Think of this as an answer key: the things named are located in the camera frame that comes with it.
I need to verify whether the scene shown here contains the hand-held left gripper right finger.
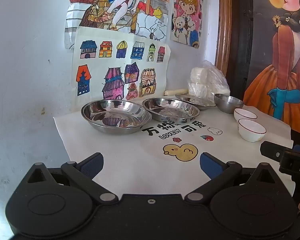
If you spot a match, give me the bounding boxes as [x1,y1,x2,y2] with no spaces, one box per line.
[184,152,277,203]

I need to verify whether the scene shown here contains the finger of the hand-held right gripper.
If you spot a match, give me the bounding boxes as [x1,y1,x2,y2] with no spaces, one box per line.
[259,141,295,161]

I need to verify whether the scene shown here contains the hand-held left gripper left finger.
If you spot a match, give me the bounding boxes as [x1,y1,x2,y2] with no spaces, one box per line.
[27,152,119,205]

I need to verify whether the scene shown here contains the white red-rimmed bowl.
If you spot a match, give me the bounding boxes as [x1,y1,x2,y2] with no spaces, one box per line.
[233,108,258,122]
[238,118,267,143]

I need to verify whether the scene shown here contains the large steel plate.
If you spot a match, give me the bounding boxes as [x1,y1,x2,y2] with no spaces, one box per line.
[81,99,153,135]

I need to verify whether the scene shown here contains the steel bowl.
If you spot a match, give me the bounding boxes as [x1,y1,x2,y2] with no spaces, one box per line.
[213,93,244,114]

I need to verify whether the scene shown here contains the white printed tablecloth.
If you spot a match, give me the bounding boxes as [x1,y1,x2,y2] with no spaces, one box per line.
[53,94,297,205]

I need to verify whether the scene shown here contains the white stick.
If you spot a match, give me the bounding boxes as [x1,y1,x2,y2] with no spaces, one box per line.
[164,88,188,96]

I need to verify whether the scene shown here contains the plastic bag of white rolls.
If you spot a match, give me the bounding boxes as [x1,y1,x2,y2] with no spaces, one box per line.
[187,60,231,103]

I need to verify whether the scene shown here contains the houses drawing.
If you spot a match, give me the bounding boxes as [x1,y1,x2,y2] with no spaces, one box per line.
[70,26,172,110]

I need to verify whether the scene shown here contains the child in blue vest drawing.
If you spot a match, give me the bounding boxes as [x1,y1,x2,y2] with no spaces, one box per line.
[65,0,177,49]

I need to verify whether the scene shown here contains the orange dress wall poster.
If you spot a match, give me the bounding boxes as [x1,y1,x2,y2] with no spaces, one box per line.
[242,0,300,138]

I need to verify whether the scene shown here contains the wooden frame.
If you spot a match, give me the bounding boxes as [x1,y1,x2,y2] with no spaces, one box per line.
[214,0,233,77]

